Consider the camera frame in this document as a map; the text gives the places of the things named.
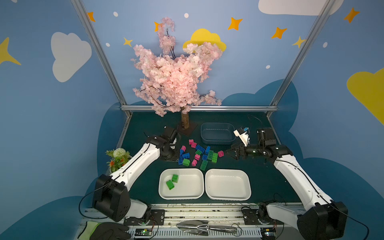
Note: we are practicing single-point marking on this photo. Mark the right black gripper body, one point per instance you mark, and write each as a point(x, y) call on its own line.
point(238, 150)

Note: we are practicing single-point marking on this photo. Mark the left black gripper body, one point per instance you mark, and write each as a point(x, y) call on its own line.
point(174, 157)

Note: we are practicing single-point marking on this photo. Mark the green lego brick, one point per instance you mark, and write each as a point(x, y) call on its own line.
point(175, 178)
point(170, 184)
point(186, 162)

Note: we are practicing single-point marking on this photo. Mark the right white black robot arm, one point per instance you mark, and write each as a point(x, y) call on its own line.
point(319, 218)

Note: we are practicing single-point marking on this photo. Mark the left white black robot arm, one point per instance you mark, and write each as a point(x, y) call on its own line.
point(111, 196)

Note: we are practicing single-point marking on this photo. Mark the long light green lego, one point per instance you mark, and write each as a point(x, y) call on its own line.
point(214, 157)

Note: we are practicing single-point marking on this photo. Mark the long blue lego brick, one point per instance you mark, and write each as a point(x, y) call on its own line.
point(201, 149)

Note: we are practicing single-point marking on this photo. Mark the dark green lego plate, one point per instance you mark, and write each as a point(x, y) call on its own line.
point(210, 155)

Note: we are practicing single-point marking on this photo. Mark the right white tray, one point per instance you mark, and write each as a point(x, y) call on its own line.
point(227, 185)

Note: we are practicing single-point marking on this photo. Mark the white tray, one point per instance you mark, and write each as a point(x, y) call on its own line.
point(190, 186)
point(227, 185)

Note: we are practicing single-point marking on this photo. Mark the long dark green lego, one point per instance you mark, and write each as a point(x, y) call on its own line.
point(204, 165)

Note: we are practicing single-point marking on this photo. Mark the left white tray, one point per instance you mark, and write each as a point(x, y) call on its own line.
point(190, 186)

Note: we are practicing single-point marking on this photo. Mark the potted green plant white pot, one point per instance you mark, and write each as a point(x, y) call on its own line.
point(119, 157)

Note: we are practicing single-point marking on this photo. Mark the pink blossom artificial tree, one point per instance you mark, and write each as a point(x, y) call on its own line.
point(170, 83)

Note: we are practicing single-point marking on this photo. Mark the black work glove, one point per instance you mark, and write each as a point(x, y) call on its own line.
point(104, 231)

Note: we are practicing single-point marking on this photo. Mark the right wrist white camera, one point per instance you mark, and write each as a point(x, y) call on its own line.
point(243, 134)

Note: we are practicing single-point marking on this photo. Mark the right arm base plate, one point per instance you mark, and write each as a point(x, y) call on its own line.
point(257, 217)

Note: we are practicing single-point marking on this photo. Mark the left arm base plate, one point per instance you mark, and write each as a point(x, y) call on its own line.
point(156, 217)

